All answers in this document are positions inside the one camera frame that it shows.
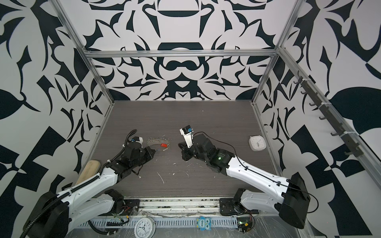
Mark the black wall hook rail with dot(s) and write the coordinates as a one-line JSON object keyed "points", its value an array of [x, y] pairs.
{"points": [[330, 114]]}

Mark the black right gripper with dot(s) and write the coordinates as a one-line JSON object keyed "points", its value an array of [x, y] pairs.
{"points": [[186, 151]]}

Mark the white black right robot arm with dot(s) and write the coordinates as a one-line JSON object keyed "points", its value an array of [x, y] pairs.
{"points": [[287, 197]]}

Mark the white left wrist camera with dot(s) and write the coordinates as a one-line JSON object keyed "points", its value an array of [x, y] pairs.
{"points": [[137, 139]]}

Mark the small electronics board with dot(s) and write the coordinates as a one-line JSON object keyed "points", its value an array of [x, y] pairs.
{"points": [[118, 221], [245, 223]]}

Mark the white square clock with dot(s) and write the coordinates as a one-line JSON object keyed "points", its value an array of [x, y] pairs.
{"points": [[257, 143]]}

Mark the small electronics board left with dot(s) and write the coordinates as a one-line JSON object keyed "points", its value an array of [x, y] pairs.
{"points": [[118, 221]]}

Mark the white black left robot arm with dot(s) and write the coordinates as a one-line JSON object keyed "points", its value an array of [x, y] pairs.
{"points": [[57, 214]]}

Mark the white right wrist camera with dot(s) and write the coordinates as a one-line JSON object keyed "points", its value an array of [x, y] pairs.
{"points": [[187, 133]]}

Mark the white slotted cable duct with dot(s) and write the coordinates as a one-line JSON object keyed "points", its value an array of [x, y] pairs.
{"points": [[185, 222]]}

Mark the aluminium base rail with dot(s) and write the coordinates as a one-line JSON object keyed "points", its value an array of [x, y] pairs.
{"points": [[158, 207]]}

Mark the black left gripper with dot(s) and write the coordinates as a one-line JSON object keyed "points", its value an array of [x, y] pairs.
{"points": [[150, 155]]}

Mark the blue owl figure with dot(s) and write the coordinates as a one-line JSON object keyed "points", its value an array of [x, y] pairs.
{"points": [[203, 223]]}

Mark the small electronics board right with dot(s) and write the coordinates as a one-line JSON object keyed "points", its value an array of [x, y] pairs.
{"points": [[245, 223]]}

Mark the round white analog clock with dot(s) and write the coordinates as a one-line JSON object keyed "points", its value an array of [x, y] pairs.
{"points": [[145, 228]]}

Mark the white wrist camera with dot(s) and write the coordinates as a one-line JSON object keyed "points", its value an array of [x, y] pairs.
{"points": [[187, 133], [137, 139]]}

